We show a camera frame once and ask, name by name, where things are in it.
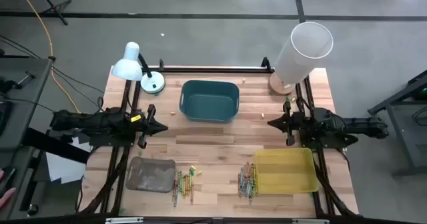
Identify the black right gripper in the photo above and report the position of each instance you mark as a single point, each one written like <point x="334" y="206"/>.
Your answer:
<point x="298" y="124"/>

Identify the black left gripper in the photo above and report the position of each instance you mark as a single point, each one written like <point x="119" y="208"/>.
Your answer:
<point x="143" y="127"/>

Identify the teal plastic bin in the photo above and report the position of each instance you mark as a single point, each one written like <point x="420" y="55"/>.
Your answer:
<point x="209" y="107"/>

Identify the yellow-green crayon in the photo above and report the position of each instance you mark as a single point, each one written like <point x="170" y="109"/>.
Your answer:
<point x="253" y="180"/>

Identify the orange crayon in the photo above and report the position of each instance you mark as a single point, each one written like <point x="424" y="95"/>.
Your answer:
<point x="186" y="185"/>

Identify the blue-green crayon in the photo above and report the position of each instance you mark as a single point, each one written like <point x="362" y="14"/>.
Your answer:
<point x="175" y="200"/>

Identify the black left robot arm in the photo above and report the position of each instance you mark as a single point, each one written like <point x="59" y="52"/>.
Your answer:
<point x="100" y="122"/>

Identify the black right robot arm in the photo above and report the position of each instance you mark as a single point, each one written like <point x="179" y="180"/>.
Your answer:
<point x="350" y="125"/>

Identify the grey translucent plastic tray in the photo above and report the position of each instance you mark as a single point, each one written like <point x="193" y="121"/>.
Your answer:
<point x="150" y="175"/>

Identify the yellow plastic tray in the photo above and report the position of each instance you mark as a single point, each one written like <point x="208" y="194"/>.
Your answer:
<point x="287" y="174"/>

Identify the white desk lamp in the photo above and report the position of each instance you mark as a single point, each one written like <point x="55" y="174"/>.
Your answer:
<point x="128" y="69"/>

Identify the table lamp white cylinder shade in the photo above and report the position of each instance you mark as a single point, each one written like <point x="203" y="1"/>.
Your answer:
<point x="300" y="57"/>

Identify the white paper sheets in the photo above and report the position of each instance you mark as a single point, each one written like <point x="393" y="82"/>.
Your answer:
<point x="63" y="167"/>

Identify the black metal beam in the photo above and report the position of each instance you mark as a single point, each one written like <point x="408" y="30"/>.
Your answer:
<point x="56" y="145"/>

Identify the dark grey desk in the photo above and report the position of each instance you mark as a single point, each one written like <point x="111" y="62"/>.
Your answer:
<point x="405" y="130"/>

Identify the black caster wheel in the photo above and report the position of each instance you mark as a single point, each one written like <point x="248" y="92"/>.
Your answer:
<point x="32" y="210"/>

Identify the black desk device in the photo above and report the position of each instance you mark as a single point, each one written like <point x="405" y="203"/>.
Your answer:
<point x="4" y="117"/>

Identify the black tripod stand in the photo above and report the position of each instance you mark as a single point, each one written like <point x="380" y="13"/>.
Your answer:
<point x="53" y="7"/>

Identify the person's hand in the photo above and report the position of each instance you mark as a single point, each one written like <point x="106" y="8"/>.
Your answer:
<point x="6" y="195"/>

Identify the black frame crossbar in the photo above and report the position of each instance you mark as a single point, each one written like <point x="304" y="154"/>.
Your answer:
<point x="213" y="69"/>

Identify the black frame rails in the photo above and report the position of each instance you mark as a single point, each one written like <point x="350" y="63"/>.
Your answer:
<point x="326" y="197"/>
<point x="117" y="197"/>

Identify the black frame bar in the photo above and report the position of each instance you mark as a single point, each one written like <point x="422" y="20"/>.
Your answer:
<point x="187" y="221"/>

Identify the silver metal bracket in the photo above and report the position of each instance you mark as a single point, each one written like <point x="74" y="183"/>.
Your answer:
<point x="124" y="220"/>
<point x="310" y="221"/>

